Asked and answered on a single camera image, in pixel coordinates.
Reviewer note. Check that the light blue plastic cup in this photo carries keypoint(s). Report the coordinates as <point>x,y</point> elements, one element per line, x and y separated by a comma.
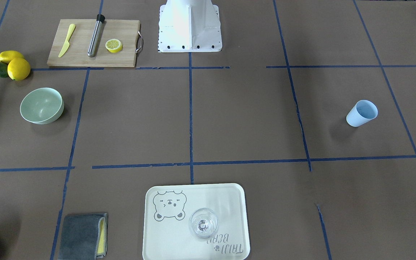
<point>362,112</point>

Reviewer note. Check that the green ceramic bowl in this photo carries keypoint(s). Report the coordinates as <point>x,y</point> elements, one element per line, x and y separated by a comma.
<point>42,106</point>

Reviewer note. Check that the cream bear tray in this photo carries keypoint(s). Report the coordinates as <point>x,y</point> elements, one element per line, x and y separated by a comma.
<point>166,231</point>

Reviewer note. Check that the clear wine glass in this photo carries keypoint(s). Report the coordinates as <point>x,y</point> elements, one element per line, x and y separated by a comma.
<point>204,223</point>

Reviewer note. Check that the yellow lemon half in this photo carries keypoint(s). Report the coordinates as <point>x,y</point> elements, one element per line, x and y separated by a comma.
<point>114,45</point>

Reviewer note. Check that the wooden cutting board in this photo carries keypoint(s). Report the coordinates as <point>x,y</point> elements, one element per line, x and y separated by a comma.
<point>127,31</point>

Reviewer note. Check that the steel muddler black tip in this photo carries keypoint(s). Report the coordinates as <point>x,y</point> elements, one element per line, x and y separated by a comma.
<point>95,39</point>

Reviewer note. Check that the grey yellow folded cloth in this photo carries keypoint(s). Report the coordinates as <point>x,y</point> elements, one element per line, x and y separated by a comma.
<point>84,237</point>

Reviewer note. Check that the yellow plastic knife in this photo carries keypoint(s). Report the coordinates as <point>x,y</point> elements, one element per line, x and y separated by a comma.
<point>66,43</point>

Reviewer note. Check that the yellow lemon round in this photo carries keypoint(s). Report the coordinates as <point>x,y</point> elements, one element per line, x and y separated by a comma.
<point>18,69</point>

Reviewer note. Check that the yellow lemon upper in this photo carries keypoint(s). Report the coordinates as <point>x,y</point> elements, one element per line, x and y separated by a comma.
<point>7,56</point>

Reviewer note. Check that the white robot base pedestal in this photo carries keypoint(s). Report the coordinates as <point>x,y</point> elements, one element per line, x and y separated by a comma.
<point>189,26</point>

